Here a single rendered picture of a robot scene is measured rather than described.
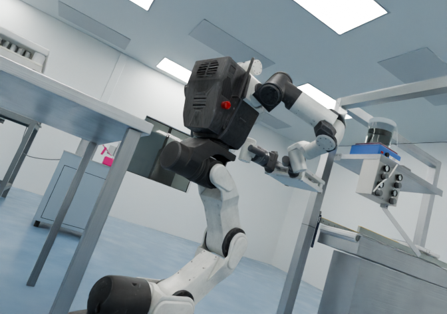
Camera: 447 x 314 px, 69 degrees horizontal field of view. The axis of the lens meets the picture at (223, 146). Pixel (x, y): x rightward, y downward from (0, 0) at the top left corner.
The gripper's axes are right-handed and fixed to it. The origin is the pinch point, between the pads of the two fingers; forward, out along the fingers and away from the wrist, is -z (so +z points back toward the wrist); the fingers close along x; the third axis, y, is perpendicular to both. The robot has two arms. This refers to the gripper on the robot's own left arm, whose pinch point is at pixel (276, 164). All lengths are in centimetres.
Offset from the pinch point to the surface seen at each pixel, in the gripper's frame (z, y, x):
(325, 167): -36.7, 4.8, -11.3
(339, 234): -40, 23, 25
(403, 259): -78, 42, 27
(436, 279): -113, 48, 31
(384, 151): -45, 34, -27
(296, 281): -37, 6, 58
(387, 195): -48, 39, -3
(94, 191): 20, -211, 56
